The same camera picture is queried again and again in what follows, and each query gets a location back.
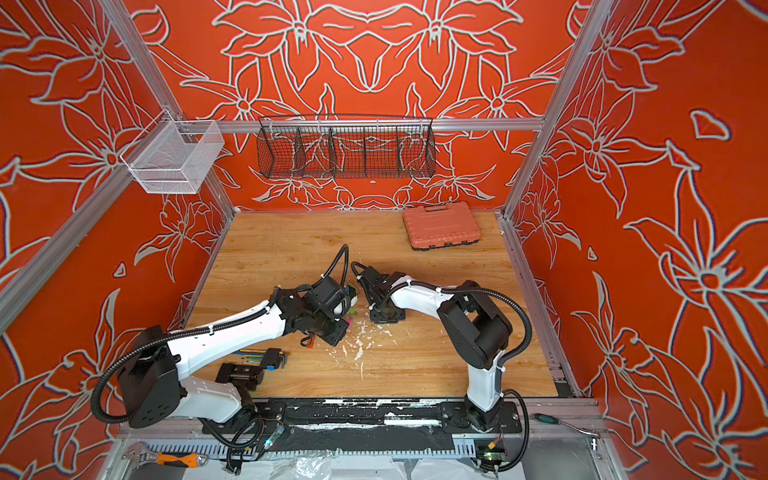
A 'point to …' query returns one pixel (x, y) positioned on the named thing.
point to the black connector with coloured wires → (270, 358)
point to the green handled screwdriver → (554, 420)
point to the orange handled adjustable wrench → (140, 454)
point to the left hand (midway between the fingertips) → (346, 330)
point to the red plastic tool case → (435, 226)
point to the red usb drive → (310, 342)
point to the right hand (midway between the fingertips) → (380, 315)
